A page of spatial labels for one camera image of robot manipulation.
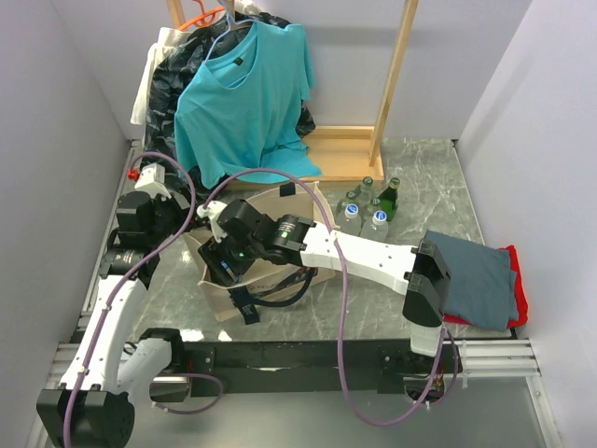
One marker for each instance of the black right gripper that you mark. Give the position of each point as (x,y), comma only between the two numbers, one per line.
(214,251)

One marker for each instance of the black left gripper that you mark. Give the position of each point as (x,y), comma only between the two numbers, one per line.
(182,213)

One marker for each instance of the cream canvas tote bag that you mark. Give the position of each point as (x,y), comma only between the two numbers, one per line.
(263,280)

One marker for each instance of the blue-cap water bottle front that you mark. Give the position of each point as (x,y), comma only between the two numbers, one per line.
(376,227)

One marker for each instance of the green Perrier lemon bottle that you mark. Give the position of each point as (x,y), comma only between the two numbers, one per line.
(389,198)

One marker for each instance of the blue-cap water bottle labelled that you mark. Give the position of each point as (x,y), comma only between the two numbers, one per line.
(227,268)

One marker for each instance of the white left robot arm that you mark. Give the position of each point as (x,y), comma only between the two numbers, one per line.
(96,401)

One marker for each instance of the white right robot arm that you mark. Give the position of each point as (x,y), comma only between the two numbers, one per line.
(419,273)

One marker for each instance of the turquoise t-shirt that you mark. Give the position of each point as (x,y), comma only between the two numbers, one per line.
(240,112)

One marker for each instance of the wooden clothes rack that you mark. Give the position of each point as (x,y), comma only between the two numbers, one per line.
(349,153)

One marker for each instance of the dark leaf-print shirt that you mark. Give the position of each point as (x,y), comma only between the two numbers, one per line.
(173,75)

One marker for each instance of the cream hanging garment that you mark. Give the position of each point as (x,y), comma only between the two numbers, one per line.
(168,41)

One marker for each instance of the orange clothes hanger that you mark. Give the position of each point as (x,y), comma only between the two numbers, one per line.
(204,19)

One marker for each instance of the light blue clothes hanger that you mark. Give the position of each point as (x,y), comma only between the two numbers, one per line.
(238,24)

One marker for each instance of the folded grey-blue garment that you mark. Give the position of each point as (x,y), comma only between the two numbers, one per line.
(481,291)

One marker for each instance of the folded red garment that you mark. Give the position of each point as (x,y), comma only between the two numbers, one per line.
(521,302)

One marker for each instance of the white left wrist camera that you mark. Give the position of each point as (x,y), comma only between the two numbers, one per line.
(150,180)

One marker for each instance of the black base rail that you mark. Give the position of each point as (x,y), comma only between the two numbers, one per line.
(304,366)

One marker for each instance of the aluminium extrusion rail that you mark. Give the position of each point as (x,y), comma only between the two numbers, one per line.
(498,358)

